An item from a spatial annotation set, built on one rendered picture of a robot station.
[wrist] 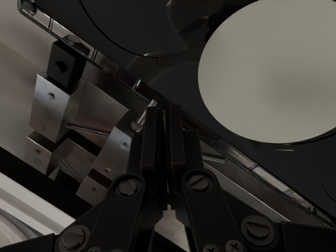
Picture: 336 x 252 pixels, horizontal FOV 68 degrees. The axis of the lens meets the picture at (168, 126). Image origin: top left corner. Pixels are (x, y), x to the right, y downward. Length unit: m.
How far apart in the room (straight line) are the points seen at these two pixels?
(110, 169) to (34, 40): 0.19
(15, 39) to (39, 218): 0.22
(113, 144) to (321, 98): 0.17
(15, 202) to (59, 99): 0.15
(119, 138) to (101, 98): 0.05
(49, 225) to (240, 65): 0.27
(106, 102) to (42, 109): 0.06
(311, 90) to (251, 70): 0.04
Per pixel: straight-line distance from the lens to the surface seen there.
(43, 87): 0.25
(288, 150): 0.21
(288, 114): 0.19
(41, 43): 0.36
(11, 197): 0.34
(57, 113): 0.26
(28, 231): 0.53
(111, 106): 0.25
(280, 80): 0.17
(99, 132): 0.26
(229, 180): 0.27
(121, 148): 0.24
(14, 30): 0.38
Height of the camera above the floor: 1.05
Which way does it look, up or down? 47 degrees down
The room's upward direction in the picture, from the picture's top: 151 degrees counter-clockwise
